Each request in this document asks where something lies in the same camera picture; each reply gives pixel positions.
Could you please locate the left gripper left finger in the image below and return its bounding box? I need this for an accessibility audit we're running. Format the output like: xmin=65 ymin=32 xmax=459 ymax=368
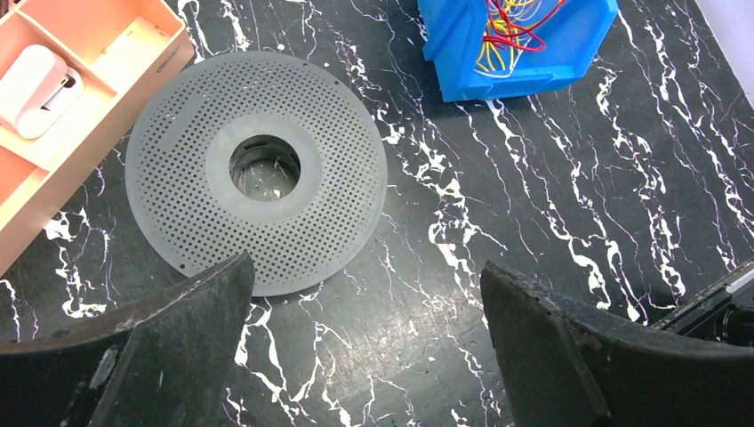
xmin=1 ymin=253 xmax=254 ymax=426

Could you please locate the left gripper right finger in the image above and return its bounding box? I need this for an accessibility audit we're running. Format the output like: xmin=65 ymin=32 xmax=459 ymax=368
xmin=480 ymin=262 xmax=753 ymax=426

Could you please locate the orange file organizer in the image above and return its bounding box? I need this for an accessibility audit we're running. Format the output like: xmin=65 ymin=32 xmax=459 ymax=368
xmin=1 ymin=1 xmax=193 ymax=270

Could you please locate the blue plastic bin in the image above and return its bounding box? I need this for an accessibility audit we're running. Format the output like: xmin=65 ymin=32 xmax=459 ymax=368
xmin=418 ymin=1 xmax=619 ymax=102

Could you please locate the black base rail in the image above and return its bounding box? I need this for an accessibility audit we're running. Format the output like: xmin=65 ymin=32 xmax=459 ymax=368
xmin=652 ymin=259 xmax=753 ymax=347

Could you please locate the grey perforated cable spool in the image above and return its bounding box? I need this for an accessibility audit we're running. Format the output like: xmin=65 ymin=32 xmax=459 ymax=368
xmin=125 ymin=52 xmax=389 ymax=297

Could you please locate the bundle of coloured wires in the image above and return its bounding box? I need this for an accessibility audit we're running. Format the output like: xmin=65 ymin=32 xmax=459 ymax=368
xmin=474 ymin=0 xmax=566 ymax=77

